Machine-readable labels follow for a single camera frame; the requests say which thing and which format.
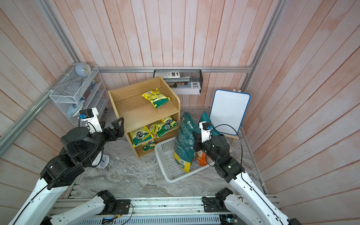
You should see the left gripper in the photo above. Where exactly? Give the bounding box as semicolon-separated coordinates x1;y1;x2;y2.
83;117;125;164

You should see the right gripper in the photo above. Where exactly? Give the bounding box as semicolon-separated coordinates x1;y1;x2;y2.
193;131;221;167

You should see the teal orange fertilizer bag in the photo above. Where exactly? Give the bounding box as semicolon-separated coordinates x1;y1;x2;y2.
193;111;220;167

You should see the dark green large fertilizer bag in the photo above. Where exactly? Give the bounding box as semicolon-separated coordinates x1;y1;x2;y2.
174;112;201;173

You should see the yellow green small bag top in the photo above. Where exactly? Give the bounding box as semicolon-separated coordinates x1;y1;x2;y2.
142;88;171;108

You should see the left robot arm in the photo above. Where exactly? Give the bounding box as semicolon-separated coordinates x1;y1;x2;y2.
10;118;125;225

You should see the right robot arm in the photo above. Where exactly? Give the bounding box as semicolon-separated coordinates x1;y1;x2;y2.
193;132;300;225

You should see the wooden shelf cabinet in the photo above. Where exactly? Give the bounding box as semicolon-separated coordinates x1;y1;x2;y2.
108;77;181;158

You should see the small green bag bottom shelf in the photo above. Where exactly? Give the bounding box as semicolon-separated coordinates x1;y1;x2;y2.
142;140;156;152

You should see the white plastic basket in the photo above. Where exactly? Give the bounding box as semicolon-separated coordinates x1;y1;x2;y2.
155;137;210;183

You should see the round white lamp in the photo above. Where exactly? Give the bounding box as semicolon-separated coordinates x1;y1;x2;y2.
75;62;92;78

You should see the white book box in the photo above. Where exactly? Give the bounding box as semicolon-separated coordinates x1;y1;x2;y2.
165;79;202;95

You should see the white calculator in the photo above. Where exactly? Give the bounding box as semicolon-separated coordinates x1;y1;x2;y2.
158;71;181;79

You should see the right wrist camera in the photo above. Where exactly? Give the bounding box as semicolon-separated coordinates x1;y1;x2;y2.
199;121;212;143

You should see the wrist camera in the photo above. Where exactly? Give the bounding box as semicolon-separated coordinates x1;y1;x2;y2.
199;121;212;143
79;107;103;134

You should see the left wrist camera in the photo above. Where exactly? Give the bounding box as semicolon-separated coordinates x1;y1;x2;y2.
79;107;103;134

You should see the white board blue frame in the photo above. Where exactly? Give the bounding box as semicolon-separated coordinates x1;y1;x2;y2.
210;90;251;136

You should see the white wire rack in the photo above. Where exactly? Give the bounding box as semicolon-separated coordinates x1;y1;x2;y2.
50;64;109;127

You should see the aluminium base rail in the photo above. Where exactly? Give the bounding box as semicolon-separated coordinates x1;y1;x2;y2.
49;193;283;225

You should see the black mesh wall basket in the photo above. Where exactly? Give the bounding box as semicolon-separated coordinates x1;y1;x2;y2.
153;69;203;83

